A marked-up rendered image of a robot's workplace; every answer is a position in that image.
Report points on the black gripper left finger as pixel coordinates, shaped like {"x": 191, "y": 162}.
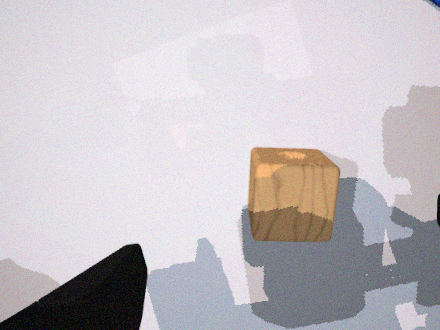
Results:
{"x": 108, "y": 296}

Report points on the light wooden block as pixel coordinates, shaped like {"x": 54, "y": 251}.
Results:
{"x": 292, "y": 194}

